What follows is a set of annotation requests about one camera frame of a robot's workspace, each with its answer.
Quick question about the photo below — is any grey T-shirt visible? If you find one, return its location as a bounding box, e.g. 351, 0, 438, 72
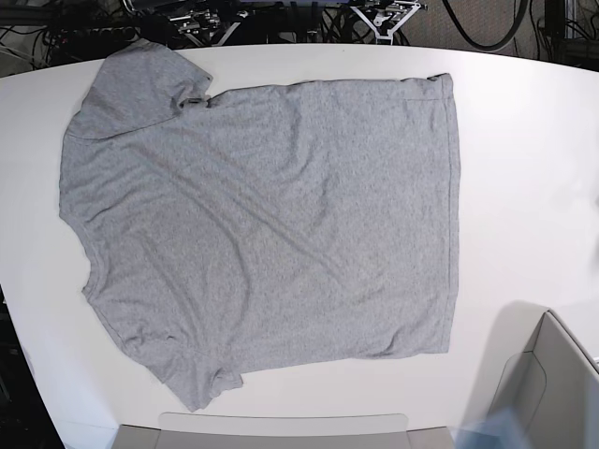
59, 40, 460, 411

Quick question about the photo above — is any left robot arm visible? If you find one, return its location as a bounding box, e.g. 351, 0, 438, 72
350, 0, 428, 45

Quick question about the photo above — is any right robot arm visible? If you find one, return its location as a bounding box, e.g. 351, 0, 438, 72
167, 7, 243, 48

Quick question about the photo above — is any white box at right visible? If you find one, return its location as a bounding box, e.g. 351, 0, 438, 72
485, 311, 598, 448

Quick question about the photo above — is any thick black hose loop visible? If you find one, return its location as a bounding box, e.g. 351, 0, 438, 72
442, 0, 523, 50

